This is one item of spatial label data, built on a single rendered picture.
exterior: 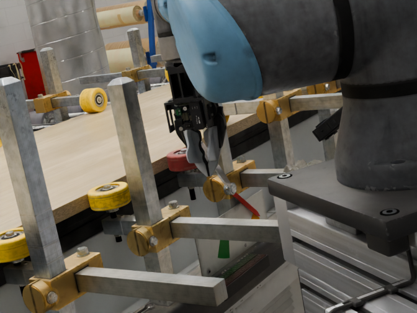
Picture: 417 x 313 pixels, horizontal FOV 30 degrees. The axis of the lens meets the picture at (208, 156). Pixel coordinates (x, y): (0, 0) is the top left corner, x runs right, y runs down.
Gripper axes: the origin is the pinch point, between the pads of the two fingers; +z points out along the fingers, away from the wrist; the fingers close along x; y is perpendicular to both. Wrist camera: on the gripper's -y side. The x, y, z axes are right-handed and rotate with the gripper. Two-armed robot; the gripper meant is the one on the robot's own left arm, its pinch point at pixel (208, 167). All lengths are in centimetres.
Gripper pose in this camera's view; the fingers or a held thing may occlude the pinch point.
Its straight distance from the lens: 138.5
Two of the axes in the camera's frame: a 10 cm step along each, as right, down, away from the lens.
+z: 1.8, 9.6, 2.2
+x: 9.5, -1.2, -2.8
